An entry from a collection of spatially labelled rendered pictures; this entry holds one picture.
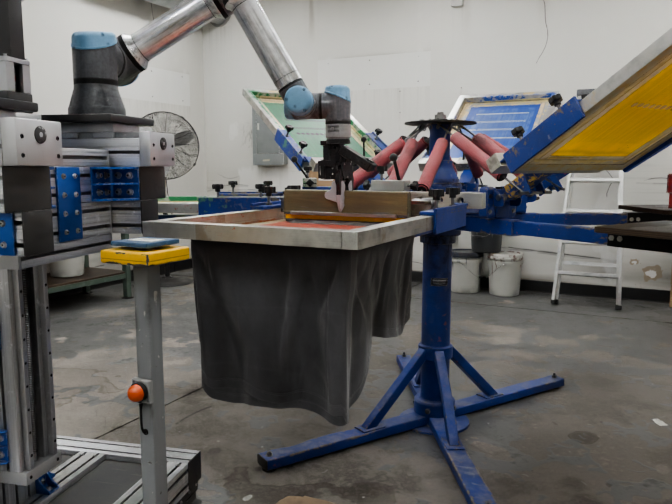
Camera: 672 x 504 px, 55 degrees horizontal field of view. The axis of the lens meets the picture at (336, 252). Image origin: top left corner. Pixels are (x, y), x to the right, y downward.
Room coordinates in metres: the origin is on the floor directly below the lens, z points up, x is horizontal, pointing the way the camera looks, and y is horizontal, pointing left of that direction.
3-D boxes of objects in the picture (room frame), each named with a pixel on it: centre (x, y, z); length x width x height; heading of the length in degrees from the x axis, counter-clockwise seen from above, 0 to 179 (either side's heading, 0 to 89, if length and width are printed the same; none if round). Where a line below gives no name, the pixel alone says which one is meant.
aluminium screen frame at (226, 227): (1.79, 0.04, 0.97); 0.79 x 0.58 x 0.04; 153
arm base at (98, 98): (1.81, 0.66, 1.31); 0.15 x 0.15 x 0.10
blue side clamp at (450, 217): (1.87, -0.32, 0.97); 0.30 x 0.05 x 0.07; 153
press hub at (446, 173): (2.73, -0.44, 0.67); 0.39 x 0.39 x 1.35
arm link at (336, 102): (1.92, 0.00, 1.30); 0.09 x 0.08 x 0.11; 88
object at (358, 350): (1.64, -0.12, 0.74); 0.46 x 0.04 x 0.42; 153
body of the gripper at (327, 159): (1.92, 0.00, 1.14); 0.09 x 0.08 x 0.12; 63
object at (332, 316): (1.53, 0.17, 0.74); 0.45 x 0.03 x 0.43; 63
